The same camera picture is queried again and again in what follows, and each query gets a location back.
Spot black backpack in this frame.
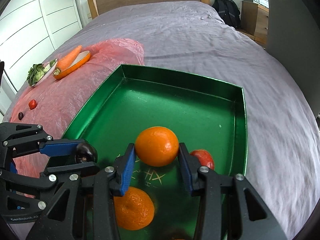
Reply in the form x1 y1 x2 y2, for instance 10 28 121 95
212 0 241 29

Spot orange mandarin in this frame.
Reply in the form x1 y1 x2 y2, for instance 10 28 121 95
135 126 179 167

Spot red tomato fruit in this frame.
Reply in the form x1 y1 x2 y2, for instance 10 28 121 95
28 99 37 110

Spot wooden drawer cabinet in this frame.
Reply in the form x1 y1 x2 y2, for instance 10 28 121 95
238 1 269 48

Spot orange rimmed white dish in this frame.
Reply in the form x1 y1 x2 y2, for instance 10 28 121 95
53 50 91 80

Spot green leafy vegetable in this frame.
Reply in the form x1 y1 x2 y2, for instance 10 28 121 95
26 60 57 87

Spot small dark plum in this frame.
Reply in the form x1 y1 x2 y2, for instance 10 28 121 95
18 112 24 120

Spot orange in tray left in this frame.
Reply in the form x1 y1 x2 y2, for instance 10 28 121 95
113 186 155 231

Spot purple bed sheet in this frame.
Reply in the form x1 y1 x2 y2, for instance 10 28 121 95
48 1 319 239

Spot grey office chair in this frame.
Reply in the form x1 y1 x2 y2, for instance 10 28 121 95
266 0 319 116

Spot orange carrot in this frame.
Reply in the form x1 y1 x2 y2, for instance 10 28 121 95
56 45 82 72

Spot pink plastic sheet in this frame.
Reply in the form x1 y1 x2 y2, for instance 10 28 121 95
4 38 144 139

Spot green rectangular tray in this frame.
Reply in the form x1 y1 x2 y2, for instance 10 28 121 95
63 64 247 239

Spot white wardrobe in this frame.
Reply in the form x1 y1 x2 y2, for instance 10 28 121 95
1 0 82 114

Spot dark purple plum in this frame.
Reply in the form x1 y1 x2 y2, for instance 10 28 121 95
74 142 98 163

